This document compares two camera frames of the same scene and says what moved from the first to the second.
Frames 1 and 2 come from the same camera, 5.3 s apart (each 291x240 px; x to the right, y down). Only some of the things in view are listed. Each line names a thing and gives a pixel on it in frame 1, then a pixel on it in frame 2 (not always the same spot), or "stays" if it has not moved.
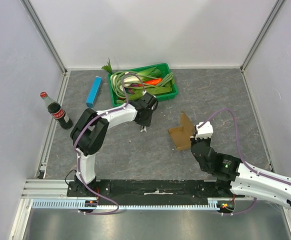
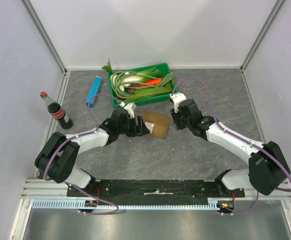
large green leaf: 139,91 stays
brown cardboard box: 181,135 -> 161,121
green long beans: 119,79 stays
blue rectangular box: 94,92 stays
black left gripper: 147,122 -> 138,130
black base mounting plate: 146,190 stays
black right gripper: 195,144 -> 178,120
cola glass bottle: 54,108 stays
